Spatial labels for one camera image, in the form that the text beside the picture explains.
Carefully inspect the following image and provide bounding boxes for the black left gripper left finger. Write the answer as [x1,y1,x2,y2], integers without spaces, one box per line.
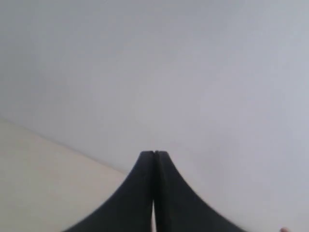
[66,151,154,232]

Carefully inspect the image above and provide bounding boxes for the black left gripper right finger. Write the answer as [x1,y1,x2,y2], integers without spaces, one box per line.
[154,151,244,232]

